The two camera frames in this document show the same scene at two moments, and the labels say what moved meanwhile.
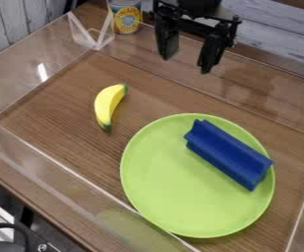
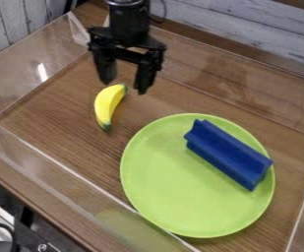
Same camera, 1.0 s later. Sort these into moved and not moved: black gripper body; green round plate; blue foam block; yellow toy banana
Moved: black gripper body
Not moved: yellow toy banana; green round plate; blue foam block
